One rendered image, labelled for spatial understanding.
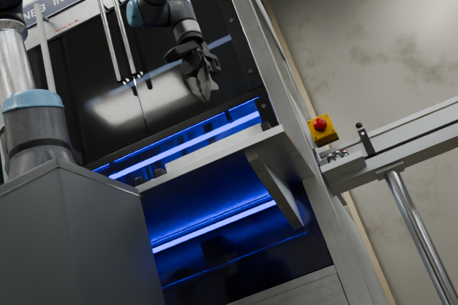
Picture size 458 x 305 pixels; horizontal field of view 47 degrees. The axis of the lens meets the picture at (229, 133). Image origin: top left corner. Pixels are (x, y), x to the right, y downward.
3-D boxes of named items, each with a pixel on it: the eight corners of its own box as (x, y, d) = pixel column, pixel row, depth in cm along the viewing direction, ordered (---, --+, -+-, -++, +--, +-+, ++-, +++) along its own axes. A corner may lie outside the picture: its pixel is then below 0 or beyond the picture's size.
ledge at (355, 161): (329, 184, 170) (327, 178, 171) (368, 168, 167) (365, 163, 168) (322, 173, 157) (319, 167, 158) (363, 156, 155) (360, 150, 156)
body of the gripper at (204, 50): (223, 71, 148) (210, 37, 153) (202, 63, 141) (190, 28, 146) (203, 86, 151) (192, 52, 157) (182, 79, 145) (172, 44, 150)
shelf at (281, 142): (125, 261, 178) (123, 254, 179) (320, 182, 165) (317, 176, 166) (31, 239, 135) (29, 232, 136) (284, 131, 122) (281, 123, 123)
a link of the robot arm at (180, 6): (158, 8, 158) (185, 9, 162) (167, 37, 154) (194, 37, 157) (164, -11, 152) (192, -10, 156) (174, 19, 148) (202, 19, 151)
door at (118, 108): (36, 188, 191) (16, 58, 216) (149, 138, 183) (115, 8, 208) (35, 188, 191) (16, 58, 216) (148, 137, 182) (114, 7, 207)
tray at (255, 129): (216, 205, 161) (213, 194, 163) (296, 172, 156) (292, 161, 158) (168, 176, 131) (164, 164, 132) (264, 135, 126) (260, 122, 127)
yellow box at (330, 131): (318, 148, 167) (310, 129, 170) (339, 139, 166) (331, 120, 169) (313, 141, 160) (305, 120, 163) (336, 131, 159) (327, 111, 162)
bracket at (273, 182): (294, 230, 154) (279, 190, 160) (304, 227, 154) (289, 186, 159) (263, 206, 124) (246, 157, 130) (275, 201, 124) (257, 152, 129)
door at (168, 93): (150, 137, 183) (116, 7, 208) (265, 86, 175) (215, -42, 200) (149, 137, 182) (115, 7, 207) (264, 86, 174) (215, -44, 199)
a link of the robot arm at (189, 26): (185, 16, 148) (166, 33, 152) (190, 28, 146) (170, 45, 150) (204, 24, 154) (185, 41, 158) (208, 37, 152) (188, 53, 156)
